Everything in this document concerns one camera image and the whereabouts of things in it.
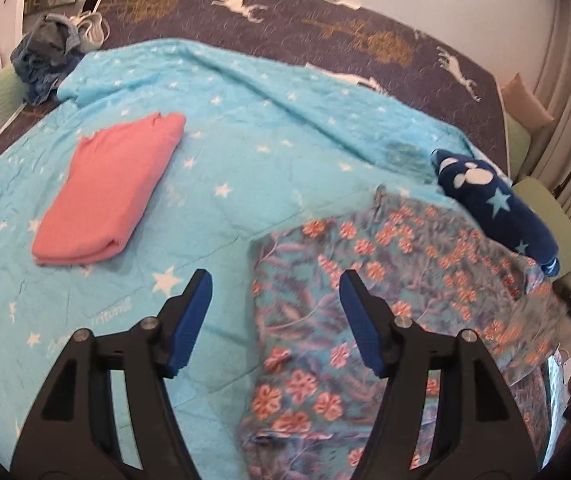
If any folded pink garment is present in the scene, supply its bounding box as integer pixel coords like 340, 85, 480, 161
31, 112, 186, 266

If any green cushion near window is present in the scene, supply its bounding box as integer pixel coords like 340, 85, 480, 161
505, 114, 532, 180

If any green seat cushion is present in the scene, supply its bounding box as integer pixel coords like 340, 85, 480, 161
0, 65, 27, 129

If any dark reindeer bed cover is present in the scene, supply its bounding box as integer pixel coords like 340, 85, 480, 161
0, 0, 511, 187

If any green pillow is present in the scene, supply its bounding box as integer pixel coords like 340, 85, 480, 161
512, 177, 571, 280

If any floral teal garment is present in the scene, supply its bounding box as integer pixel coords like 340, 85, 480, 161
241, 190, 561, 479

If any white bag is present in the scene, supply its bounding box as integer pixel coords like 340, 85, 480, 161
70, 11, 110, 54

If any light blue star quilt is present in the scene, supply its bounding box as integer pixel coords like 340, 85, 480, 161
0, 40, 479, 479

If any navy star fleece garment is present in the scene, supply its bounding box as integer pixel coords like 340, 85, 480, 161
431, 148, 561, 278

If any beige pillow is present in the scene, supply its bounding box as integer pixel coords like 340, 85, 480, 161
501, 73, 555, 132

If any pile of denim clothes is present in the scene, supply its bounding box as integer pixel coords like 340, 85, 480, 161
11, 14, 84, 106

